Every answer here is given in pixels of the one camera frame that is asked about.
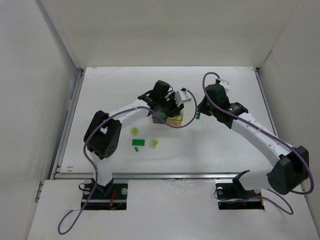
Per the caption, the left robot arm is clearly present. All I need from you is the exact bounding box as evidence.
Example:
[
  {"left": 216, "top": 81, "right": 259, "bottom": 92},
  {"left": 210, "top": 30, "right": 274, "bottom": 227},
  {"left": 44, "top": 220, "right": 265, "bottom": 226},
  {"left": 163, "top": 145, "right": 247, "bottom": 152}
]
[{"left": 83, "top": 80, "right": 192, "bottom": 197}]

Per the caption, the grey transparent container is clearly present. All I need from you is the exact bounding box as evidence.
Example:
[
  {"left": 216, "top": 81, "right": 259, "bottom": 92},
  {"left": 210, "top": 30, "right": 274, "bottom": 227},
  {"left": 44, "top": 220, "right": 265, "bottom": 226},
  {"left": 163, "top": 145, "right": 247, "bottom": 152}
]
[{"left": 152, "top": 110, "right": 168, "bottom": 124}]

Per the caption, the aluminium rail front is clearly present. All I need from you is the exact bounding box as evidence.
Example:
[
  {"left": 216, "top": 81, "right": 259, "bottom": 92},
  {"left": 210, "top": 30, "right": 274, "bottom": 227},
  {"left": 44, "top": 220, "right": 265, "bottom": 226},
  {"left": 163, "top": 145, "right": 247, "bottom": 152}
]
[{"left": 51, "top": 172, "right": 300, "bottom": 181}]

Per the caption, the lime lego brick right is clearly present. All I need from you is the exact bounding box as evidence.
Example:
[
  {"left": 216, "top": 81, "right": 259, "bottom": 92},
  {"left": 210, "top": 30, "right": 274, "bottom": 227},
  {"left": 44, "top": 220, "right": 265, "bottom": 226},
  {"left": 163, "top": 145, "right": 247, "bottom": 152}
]
[{"left": 149, "top": 139, "right": 159, "bottom": 149}]

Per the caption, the lime lego brick left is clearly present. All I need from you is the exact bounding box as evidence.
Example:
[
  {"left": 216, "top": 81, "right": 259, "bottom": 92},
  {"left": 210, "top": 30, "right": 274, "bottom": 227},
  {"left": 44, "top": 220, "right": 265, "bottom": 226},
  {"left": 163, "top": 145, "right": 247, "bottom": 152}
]
[{"left": 130, "top": 127, "right": 140, "bottom": 136}]

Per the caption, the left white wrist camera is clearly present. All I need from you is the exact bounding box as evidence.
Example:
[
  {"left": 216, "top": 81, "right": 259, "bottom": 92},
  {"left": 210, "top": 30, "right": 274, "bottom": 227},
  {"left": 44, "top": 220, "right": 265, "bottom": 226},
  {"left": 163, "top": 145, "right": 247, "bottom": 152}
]
[{"left": 174, "top": 88, "right": 192, "bottom": 107}]

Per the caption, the lime curved lego brick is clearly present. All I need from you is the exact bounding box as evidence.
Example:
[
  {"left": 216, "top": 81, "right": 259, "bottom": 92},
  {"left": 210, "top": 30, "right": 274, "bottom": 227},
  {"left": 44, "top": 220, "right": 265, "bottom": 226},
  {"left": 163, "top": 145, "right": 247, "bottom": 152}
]
[{"left": 172, "top": 115, "right": 181, "bottom": 121}]

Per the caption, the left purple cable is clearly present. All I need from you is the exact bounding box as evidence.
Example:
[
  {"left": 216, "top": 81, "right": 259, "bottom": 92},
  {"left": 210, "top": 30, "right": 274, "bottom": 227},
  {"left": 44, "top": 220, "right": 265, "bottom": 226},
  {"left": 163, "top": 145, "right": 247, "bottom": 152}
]
[{"left": 57, "top": 88, "right": 198, "bottom": 236}]

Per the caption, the purple cable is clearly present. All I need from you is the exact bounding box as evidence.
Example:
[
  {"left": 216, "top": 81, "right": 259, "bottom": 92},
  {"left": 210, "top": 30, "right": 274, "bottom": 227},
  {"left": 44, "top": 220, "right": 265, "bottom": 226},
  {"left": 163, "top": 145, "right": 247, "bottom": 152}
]
[
  {"left": 201, "top": 71, "right": 315, "bottom": 215},
  {"left": 57, "top": 88, "right": 198, "bottom": 236}
]

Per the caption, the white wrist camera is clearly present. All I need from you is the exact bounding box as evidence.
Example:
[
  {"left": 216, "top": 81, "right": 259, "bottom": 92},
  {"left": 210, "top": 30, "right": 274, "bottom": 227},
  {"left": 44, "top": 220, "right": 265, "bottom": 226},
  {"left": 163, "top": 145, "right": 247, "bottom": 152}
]
[
  {"left": 215, "top": 78, "right": 230, "bottom": 93},
  {"left": 174, "top": 88, "right": 192, "bottom": 107}
]

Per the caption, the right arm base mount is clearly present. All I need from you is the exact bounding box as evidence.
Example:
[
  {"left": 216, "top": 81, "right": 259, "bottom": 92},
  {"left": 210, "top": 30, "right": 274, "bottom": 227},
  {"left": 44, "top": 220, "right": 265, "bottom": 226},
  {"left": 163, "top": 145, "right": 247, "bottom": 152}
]
[{"left": 214, "top": 179, "right": 265, "bottom": 210}]

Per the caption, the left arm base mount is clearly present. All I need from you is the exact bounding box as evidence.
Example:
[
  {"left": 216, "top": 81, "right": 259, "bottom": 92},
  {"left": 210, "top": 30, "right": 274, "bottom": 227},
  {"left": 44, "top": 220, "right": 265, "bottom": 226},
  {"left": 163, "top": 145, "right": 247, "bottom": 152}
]
[{"left": 84, "top": 180, "right": 128, "bottom": 211}]

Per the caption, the dark green flat lego plate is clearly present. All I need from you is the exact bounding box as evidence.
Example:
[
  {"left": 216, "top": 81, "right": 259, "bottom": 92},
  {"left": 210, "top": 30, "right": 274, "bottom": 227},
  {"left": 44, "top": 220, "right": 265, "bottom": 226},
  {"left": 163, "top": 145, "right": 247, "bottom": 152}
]
[{"left": 132, "top": 139, "right": 145, "bottom": 146}]

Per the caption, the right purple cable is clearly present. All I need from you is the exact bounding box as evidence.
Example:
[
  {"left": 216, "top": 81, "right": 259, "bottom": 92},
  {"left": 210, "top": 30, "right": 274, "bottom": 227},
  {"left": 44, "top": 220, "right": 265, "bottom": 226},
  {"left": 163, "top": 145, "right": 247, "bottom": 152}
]
[{"left": 201, "top": 71, "right": 315, "bottom": 215}]

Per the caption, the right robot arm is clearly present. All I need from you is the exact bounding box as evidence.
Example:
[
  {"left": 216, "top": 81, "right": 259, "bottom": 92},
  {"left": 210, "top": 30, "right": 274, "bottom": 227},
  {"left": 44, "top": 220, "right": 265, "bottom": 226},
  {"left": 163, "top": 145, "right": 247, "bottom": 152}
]
[{"left": 198, "top": 82, "right": 312, "bottom": 195}]

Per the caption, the orange transparent container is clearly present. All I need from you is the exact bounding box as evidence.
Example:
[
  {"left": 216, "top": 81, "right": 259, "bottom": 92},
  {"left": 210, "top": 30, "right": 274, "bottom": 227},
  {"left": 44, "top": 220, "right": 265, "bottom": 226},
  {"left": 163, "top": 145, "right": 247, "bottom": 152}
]
[{"left": 166, "top": 109, "right": 184, "bottom": 127}]

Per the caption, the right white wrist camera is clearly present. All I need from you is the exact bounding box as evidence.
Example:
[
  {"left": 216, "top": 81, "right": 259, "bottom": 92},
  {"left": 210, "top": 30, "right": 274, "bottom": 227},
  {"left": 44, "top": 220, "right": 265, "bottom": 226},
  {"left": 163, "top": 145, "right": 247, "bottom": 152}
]
[{"left": 215, "top": 78, "right": 230, "bottom": 93}]

